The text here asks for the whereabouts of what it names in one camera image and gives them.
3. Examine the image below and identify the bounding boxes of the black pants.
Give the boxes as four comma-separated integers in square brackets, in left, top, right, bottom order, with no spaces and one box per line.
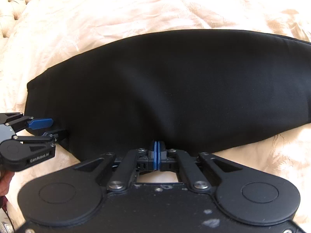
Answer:
[25,30,310,161]

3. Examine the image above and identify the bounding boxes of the person left hand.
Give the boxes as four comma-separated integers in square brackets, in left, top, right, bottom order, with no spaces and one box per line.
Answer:
[0,170,15,196]

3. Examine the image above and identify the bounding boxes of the cream embroidered bedspread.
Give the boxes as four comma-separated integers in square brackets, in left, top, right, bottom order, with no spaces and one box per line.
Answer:
[1,0,310,232]

